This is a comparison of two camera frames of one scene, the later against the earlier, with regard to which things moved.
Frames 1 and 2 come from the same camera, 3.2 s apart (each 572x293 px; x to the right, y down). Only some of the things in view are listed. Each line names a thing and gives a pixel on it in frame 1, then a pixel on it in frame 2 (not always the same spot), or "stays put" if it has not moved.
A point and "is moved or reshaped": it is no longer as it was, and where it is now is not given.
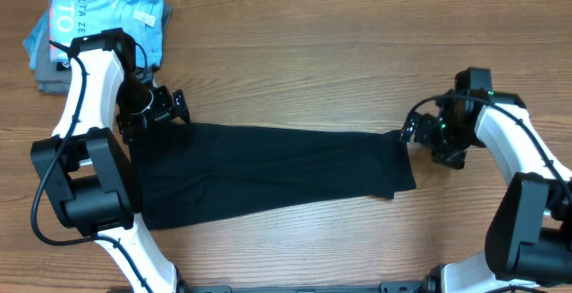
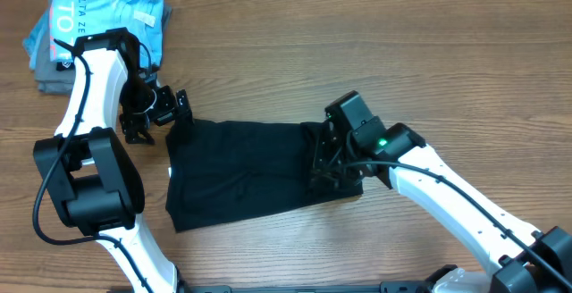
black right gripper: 424,129 → 326,151
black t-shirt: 195,172 is moved or reshaped
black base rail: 430,286 stays put
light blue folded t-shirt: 87,6 stays put
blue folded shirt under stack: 33,39 stays put
